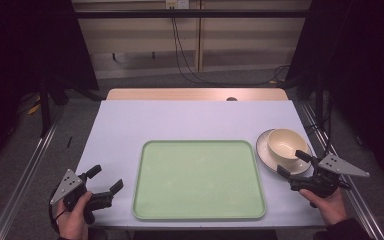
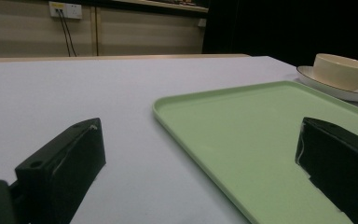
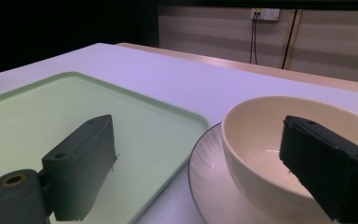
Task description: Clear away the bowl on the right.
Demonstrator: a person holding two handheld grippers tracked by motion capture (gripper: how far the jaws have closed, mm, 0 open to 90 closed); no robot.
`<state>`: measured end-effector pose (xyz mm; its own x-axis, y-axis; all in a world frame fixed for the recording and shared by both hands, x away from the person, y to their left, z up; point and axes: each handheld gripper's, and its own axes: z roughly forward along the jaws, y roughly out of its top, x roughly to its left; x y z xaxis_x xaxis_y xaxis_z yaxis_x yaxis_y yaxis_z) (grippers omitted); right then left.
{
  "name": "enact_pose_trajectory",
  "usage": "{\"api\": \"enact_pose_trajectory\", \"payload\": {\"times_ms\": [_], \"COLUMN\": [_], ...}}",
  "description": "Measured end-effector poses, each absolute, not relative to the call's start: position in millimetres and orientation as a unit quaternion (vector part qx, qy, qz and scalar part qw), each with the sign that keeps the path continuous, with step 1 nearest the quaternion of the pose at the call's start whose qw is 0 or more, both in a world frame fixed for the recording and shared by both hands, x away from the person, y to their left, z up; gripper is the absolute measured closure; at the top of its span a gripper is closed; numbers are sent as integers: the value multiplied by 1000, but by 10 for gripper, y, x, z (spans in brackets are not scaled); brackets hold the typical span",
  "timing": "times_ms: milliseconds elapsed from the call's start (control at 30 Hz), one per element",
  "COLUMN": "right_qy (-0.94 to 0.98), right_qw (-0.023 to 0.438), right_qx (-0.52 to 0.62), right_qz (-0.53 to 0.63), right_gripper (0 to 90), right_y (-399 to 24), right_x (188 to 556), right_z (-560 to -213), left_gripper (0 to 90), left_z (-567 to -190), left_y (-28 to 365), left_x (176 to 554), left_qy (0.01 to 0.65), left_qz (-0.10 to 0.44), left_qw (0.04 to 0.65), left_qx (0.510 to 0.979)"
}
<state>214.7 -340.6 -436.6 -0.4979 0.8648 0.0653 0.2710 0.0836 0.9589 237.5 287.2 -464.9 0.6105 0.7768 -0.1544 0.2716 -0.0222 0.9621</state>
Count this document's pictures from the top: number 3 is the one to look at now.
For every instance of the white wall socket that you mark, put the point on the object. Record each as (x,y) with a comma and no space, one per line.
(265,14)

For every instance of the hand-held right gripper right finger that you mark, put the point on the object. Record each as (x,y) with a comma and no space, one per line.
(326,168)

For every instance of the cream bowl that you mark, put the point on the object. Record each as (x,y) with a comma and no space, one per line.
(254,140)

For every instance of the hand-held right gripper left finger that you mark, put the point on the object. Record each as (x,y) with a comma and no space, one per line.
(80,168)

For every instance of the light green tray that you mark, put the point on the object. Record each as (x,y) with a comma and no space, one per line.
(52,102)

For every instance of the white ribbed plate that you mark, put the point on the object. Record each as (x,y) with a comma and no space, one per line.
(211,180)

